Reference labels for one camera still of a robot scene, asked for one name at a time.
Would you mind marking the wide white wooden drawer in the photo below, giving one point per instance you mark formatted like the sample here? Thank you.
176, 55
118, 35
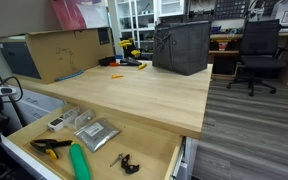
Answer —
34, 96

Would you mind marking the narrow white wooden drawer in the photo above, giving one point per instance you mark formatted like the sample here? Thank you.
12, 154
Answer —
144, 146

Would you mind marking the white lower drawer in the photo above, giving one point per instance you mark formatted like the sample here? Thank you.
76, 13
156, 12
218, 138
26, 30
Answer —
34, 116

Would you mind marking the small white device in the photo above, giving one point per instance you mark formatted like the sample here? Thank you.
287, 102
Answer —
55, 124

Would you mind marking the black yellow spring clamp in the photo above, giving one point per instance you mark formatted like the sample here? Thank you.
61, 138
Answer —
49, 146

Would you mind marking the blue strip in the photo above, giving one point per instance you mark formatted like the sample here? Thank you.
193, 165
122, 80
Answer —
69, 75

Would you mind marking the clear plastic box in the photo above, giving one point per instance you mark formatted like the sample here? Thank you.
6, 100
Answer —
79, 117

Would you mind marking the green tube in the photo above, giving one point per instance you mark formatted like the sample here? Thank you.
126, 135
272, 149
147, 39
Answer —
80, 163

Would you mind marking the silver foil pouch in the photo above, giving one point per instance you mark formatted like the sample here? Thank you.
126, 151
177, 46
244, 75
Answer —
97, 133

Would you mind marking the pink poster board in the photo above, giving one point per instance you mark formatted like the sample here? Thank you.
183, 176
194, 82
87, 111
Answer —
70, 13

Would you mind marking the small orange piece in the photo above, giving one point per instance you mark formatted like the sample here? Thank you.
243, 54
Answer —
117, 76

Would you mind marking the black hand tool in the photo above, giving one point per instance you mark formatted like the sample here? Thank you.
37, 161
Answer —
127, 61

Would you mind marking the small black screw clamp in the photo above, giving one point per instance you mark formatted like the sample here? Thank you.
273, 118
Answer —
129, 165

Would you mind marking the yellow plastic piece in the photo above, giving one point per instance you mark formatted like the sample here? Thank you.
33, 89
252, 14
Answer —
142, 66

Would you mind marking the white shelf cabinet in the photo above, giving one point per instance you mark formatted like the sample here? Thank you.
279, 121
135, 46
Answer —
134, 20

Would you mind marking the grey fabric bag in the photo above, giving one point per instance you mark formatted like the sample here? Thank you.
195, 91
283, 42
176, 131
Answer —
184, 46

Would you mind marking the black pegboard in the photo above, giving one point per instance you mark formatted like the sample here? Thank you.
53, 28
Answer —
230, 8

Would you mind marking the black office chair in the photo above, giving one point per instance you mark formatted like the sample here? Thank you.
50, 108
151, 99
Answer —
260, 46

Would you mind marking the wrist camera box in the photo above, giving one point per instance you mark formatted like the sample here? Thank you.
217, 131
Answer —
8, 91

